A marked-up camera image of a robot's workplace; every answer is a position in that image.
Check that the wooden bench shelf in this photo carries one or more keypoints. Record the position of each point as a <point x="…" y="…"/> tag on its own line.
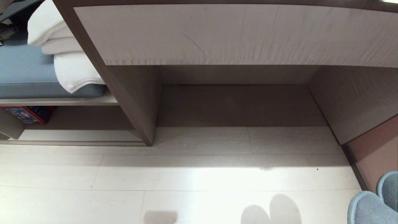
<point x="68" y="124"/>

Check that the wooden desk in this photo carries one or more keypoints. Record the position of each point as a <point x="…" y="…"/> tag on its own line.
<point x="136" y="90"/>

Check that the pale wooden cabinet door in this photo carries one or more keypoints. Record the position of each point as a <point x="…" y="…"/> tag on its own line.
<point x="236" y="34"/>

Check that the folded white towel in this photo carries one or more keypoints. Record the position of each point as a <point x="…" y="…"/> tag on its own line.
<point x="67" y="62"/>

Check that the red and blue box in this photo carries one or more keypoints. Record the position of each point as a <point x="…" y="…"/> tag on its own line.
<point x="29" y="113"/>

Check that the blue seat cushion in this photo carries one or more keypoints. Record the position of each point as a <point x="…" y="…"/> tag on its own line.
<point x="28" y="74"/>

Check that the grey-blue slipper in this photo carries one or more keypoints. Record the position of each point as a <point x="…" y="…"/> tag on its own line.
<point x="370" y="211"/>
<point x="389" y="188"/>

